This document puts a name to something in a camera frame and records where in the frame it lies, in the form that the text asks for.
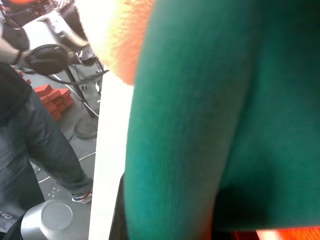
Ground bystander bare hand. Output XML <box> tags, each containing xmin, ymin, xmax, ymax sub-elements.
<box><xmin>16</xmin><ymin>48</ymin><xmax>34</xmax><ymax>67</ymax></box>

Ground round black handheld device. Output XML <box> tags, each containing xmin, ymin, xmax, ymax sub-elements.
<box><xmin>24</xmin><ymin>43</ymin><xmax>83</xmax><ymax>76</ymax></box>

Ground stack of red bricks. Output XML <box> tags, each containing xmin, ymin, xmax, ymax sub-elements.
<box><xmin>34</xmin><ymin>83</ymin><xmax>76</xmax><ymax>123</ymax></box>

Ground black stand legs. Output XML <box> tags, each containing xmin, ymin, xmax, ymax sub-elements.
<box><xmin>63</xmin><ymin>60</ymin><xmax>104</xmax><ymax>119</ymax></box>

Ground person in blue jeans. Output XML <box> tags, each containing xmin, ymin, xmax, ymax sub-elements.
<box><xmin>0</xmin><ymin>62</ymin><xmax>94</xmax><ymax>240</ymax></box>

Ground silver robot body joint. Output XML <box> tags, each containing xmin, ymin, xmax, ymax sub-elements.
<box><xmin>20</xmin><ymin>199</ymin><xmax>91</xmax><ymax>240</ymax></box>

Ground green knitted cloth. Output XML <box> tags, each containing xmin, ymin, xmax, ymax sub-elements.
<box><xmin>99</xmin><ymin>0</ymin><xmax>320</xmax><ymax>240</ymax></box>

